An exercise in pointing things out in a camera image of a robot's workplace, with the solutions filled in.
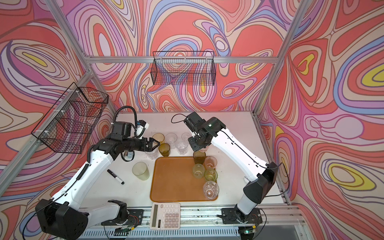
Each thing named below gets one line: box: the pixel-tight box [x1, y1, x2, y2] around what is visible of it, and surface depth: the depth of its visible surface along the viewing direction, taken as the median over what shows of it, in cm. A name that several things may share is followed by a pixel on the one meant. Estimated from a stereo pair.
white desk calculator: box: [149, 202, 181, 230], surface depth 73 cm
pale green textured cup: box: [193, 163, 205, 179], surface depth 85 cm
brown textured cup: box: [193, 150, 206, 165], surface depth 92 cm
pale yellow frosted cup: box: [132, 161, 150, 181], surface depth 82 cm
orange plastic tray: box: [150, 156, 219, 203], surface depth 86 cm
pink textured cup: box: [204, 156, 218, 169], surface depth 89 cm
